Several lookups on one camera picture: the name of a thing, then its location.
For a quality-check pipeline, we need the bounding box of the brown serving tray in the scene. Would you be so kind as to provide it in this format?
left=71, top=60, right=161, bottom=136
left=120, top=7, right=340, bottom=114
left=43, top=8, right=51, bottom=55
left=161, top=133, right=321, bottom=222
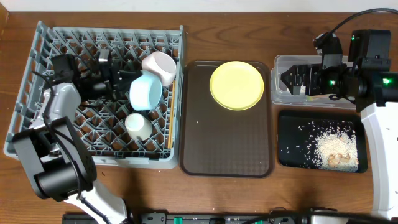
left=179, top=61, right=274, bottom=178

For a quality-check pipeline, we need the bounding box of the white plastic cup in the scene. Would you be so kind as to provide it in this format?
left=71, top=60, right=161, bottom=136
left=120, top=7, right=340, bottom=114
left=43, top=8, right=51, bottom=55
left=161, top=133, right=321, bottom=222
left=125, top=113, right=153, bottom=141

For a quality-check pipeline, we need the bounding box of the spilled rice pile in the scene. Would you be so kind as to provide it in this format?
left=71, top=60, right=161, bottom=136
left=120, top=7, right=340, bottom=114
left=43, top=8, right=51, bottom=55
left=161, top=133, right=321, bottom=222
left=284, top=121, right=360, bottom=172

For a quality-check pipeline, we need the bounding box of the black tray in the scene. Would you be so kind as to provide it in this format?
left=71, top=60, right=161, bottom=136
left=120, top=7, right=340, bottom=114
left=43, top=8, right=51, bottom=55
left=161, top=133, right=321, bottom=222
left=277, top=110, right=368, bottom=173

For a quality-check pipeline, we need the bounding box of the yellow plate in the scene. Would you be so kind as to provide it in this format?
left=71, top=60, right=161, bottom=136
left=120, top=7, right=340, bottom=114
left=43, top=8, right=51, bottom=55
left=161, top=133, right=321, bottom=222
left=209, top=61, right=265, bottom=111

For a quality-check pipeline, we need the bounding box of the wooden chopstick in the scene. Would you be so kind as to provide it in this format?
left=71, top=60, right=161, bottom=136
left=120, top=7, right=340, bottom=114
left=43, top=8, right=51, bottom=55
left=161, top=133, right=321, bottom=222
left=167, top=80, right=176, bottom=149

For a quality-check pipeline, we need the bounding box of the grey plastic dish rack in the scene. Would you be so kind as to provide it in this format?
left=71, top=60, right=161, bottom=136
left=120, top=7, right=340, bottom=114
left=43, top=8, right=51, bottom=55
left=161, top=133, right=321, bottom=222
left=3, top=22, right=185, bottom=169

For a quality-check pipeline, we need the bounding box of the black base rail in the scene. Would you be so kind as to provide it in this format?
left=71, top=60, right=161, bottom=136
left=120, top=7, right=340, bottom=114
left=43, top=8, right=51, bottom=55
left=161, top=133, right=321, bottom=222
left=61, top=212, right=398, bottom=224

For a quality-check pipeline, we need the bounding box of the light blue bowl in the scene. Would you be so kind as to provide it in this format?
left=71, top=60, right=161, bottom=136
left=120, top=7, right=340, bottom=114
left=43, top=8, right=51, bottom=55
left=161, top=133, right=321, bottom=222
left=129, top=70, right=162, bottom=111

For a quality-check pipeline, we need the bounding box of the pink bowl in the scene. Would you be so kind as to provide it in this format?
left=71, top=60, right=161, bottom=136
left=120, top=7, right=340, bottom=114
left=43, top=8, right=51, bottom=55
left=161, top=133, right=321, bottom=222
left=141, top=52, right=177, bottom=86

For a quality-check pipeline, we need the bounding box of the clear plastic bin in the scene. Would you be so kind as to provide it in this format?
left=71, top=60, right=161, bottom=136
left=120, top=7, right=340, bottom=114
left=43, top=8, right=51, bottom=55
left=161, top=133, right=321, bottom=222
left=271, top=55, right=355, bottom=110

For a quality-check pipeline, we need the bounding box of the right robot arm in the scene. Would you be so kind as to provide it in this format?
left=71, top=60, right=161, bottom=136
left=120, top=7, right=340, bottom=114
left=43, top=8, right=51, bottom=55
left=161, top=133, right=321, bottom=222
left=280, top=29, right=397, bottom=221

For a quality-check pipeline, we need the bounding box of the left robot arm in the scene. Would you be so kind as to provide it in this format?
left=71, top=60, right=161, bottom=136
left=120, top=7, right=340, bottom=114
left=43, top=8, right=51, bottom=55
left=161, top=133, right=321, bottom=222
left=12, top=49, right=142, bottom=223

